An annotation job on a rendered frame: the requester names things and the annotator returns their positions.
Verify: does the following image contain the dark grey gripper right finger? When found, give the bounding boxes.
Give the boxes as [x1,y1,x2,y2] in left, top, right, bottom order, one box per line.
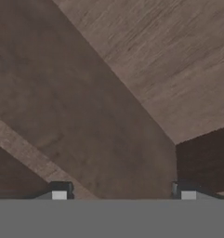
[171,180,224,201]

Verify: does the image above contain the dark brown wooden cabinet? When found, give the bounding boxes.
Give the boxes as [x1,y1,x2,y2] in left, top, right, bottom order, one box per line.
[0,0,224,201]

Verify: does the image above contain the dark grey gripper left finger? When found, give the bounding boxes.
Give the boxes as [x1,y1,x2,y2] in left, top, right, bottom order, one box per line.
[34,180,75,201]

